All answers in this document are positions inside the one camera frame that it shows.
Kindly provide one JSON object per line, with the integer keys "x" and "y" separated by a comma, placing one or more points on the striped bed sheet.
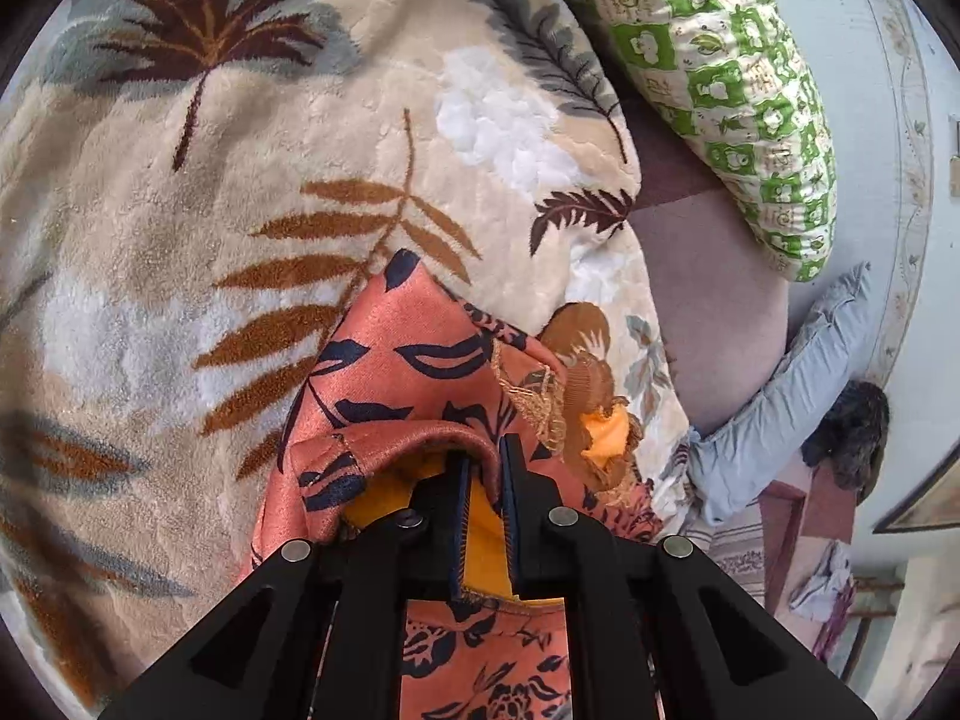
{"x": 739, "y": 547}

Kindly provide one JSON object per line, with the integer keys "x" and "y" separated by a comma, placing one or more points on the framed wall picture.
{"x": 930, "y": 502}

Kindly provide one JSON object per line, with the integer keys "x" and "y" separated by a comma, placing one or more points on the leaf print plush blanket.
{"x": 225, "y": 202}

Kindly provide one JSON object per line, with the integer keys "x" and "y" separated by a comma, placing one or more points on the grey ruffled pillow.
{"x": 787, "y": 405}

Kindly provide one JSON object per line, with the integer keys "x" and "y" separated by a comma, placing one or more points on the orange floral shirt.
{"x": 420, "y": 382}

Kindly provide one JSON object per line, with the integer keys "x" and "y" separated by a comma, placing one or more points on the white crumpled cloth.
{"x": 821, "y": 577}

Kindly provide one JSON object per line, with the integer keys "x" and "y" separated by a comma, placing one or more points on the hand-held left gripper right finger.
{"x": 510, "y": 510}

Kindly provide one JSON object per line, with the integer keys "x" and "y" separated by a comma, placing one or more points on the mauve bed sheet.
{"x": 712, "y": 300}

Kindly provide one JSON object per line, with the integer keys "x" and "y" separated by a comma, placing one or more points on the dark furry cushion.
{"x": 851, "y": 420}

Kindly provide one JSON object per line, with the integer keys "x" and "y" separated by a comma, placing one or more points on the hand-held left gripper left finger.
{"x": 459, "y": 525}

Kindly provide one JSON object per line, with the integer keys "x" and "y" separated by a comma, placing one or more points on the green patterned pillow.
{"x": 720, "y": 90}

